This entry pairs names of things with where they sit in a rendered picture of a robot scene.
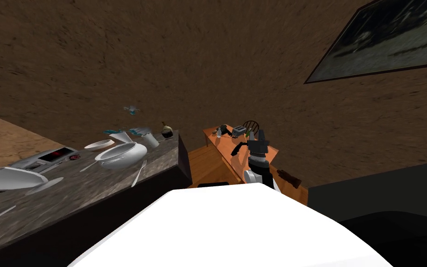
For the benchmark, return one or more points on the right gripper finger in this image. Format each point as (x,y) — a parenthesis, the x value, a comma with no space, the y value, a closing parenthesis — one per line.
(253,136)
(262,135)

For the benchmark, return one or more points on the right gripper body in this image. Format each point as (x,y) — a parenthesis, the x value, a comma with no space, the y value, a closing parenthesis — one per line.
(258,147)

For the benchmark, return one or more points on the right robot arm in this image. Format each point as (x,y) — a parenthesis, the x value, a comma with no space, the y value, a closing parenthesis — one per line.
(259,171)

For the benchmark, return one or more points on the dark wooden chair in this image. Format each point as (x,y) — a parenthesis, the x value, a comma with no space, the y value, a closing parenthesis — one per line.
(251,125)

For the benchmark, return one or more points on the orange wooden table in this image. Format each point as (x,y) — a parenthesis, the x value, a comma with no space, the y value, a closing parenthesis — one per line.
(225,150)

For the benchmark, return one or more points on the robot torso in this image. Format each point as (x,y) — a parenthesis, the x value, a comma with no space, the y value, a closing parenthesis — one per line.
(232,230)

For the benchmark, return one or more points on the dark round bottle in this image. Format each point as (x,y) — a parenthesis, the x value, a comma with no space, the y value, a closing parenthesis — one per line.
(167,130)

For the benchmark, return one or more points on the white cup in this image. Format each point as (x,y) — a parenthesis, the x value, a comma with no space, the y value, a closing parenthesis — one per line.
(150,141)

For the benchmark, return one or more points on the silver fork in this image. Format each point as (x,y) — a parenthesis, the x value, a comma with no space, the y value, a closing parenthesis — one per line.
(138,174)

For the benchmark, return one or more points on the dark grey sofa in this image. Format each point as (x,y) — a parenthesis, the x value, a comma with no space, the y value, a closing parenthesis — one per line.
(380,193)

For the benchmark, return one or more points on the white vase with teal plant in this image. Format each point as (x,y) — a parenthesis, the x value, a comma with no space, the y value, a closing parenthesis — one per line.
(124,136)

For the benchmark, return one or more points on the white deep bowl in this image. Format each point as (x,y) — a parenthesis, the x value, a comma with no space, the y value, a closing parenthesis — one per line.
(122,156)

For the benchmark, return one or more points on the small white plate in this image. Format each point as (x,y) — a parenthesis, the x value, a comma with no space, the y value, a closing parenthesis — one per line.
(99,144)

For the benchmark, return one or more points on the silver butter knife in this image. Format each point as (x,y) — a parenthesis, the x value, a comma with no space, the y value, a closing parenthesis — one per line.
(88,167)

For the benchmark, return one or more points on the grey kitchen scale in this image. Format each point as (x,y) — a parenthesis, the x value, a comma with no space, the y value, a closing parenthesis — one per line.
(45,158)

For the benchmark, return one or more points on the large white shallow bowl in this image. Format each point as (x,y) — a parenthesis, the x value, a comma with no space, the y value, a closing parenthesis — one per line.
(8,180)

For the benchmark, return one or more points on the dark framed wall picture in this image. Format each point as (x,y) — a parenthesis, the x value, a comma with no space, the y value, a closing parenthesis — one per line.
(387,40)

